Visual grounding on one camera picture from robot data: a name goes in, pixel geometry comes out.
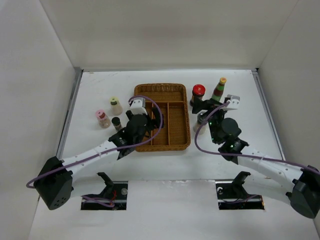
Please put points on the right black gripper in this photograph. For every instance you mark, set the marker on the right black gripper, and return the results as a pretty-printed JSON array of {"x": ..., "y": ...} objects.
[{"x": 199, "y": 105}]

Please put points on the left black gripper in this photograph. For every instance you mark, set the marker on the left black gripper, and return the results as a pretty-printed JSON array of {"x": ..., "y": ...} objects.
[{"x": 155, "y": 123}]

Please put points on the red lid sauce jar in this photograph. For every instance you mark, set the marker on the red lid sauce jar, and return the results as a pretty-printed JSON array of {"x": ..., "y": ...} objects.
[{"x": 198, "y": 91}]

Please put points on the green label yellow cap bottle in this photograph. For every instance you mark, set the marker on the green label yellow cap bottle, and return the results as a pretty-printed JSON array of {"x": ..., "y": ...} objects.
[{"x": 219, "y": 89}]

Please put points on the black lid spice jar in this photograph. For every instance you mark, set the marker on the black lid spice jar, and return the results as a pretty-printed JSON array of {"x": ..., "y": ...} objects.
[{"x": 116, "y": 123}]

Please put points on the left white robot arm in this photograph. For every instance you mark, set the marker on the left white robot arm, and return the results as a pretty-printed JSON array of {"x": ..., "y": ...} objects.
[{"x": 82, "y": 175}]

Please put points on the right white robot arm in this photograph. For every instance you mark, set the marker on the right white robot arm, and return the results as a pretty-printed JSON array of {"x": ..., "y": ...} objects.
[{"x": 288, "y": 182}]

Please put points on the grey lid white shaker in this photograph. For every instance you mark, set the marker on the grey lid white shaker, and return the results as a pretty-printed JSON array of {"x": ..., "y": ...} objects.
[{"x": 197, "y": 126}]

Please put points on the brown wicker divided basket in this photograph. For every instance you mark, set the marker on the brown wicker divided basket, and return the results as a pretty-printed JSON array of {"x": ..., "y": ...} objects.
[{"x": 173, "y": 103}]

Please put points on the yellow lid spice jar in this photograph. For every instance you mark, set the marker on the yellow lid spice jar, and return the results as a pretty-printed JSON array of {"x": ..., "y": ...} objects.
[{"x": 116, "y": 107}]

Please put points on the pink lid spice jar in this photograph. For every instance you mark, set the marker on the pink lid spice jar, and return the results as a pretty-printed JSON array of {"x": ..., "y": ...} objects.
[{"x": 102, "y": 118}]

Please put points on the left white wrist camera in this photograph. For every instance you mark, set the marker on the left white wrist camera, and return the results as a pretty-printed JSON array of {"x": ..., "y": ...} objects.
[{"x": 138, "y": 106}]

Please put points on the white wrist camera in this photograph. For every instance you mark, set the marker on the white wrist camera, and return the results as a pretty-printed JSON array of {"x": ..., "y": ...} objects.
[
  {"x": 138, "y": 106},
  {"x": 233, "y": 102}
]

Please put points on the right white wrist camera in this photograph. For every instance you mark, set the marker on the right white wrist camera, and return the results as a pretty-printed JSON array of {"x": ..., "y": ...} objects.
[{"x": 233, "y": 102}]

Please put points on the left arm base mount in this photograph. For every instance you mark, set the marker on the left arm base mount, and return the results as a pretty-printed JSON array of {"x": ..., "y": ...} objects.
[{"x": 112, "y": 196}]

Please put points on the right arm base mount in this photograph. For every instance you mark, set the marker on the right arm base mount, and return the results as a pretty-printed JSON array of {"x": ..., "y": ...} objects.
[{"x": 231, "y": 194}]

